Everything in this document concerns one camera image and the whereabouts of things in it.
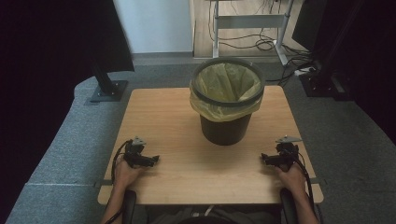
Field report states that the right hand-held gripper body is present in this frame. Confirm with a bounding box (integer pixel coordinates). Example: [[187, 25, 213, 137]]
[[275, 135, 303, 171]]

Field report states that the bundle of floor cables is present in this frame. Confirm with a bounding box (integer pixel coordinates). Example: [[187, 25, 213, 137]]
[[207, 0, 314, 71]]

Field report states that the yellow garbage bag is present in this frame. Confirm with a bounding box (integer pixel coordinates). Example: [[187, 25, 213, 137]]
[[189, 62, 265, 123]]

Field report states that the black stand with base plate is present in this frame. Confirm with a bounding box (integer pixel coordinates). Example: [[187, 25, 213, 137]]
[[89, 60, 129, 104]]

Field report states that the person's dark clothing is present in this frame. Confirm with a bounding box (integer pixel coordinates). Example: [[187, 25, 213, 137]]
[[146, 204, 281, 224]]

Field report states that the black curtain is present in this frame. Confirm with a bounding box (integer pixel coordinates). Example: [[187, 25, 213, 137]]
[[311, 0, 396, 146], [0, 0, 135, 218]]

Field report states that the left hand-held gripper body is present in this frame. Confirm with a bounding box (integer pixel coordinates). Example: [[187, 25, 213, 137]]
[[124, 135, 148, 169]]

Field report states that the black monitor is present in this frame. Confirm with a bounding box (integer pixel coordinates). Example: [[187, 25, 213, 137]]
[[291, 0, 332, 52]]

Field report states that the black stand base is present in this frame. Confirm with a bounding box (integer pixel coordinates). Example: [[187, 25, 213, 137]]
[[298, 69, 354, 101]]

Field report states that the long black floor cable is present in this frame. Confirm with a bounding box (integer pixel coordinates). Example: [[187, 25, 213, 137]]
[[264, 70, 295, 86]]

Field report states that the black chair armrest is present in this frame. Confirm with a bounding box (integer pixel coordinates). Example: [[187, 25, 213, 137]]
[[122, 189, 137, 224], [279, 188, 298, 224]]

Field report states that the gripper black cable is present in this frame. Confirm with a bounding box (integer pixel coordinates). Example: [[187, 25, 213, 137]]
[[295, 153, 316, 214], [104, 139, 134, 224]]

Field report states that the person's left hand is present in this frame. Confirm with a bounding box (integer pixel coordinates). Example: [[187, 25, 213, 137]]
[[113, 159, 141, 189]]

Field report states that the grey bin ring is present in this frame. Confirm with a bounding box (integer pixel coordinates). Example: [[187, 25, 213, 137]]
[[190, 57, 266, 108]]

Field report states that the black trash bin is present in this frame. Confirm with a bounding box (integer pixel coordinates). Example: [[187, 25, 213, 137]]
[[199, 112, 252, 147]]

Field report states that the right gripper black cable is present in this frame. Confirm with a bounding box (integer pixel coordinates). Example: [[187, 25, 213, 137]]
[[295, 153, 316, 214]]

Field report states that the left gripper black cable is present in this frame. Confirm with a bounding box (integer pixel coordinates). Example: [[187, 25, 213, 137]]
[[104, 139, 134, 224]]

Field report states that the person's right hand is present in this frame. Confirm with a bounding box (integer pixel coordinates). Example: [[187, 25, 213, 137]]
[[278, 162, 307, 195]]

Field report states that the grey metal desk frame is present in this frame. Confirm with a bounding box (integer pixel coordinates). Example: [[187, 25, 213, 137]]
[[211, 0, 295, 66]]

